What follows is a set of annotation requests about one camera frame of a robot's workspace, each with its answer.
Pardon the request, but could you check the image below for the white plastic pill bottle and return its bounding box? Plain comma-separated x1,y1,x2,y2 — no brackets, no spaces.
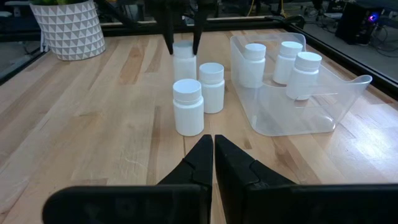
198,62,225,114
272,40,303,86
172,39,198,82
238,42,267,89
172,78,205,138
285,51,323,101

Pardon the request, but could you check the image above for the black computer box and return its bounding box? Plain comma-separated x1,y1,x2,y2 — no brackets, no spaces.
335,2,379,45

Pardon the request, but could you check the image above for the clear plastic basket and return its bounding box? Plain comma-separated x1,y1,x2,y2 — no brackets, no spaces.
229,32,373,137

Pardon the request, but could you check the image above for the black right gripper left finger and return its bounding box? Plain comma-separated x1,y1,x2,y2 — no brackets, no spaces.
42,134,215,224

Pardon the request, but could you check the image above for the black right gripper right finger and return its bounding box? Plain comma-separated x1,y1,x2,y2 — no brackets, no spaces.
214,134,398,224

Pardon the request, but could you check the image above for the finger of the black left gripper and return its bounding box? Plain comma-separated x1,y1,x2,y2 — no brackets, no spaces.
192,0,219,56
148,0,175,56

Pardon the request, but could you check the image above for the white triangle-patterned planter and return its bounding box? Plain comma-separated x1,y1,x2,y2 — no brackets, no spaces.
29,0,106,62

